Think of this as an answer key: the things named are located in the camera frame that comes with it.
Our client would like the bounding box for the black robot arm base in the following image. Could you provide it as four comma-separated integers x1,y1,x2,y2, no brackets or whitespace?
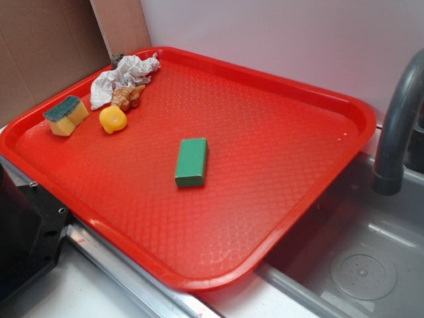
1,168,70,306

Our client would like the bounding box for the green rectangular sponge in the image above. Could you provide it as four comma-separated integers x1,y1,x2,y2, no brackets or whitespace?
174,138,209,187

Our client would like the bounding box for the yellow sponge with green scourer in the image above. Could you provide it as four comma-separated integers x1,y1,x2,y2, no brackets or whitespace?
42,96,89,136

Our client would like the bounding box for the red plastic tray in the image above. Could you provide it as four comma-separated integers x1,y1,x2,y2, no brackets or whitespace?
1,47,376,291

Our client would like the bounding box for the brown toy croissant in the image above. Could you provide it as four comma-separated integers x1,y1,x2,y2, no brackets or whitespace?
110,84,146,112

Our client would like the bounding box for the yellow plastic toy fruit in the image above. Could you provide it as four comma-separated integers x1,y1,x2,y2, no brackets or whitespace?
99,105,127,134

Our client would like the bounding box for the crumpled white paper towel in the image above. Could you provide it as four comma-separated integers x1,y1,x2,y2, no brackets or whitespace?
90,52,160,111

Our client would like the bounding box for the grey plastic sink basin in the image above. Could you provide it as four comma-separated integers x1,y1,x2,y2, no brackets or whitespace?
257,154,423,317

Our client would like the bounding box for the grey curved faucet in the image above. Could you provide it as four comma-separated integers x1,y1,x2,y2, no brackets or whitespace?
372,50,423,195

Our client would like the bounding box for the brown cardboard panel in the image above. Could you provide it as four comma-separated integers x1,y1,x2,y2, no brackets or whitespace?
1,1,109,126

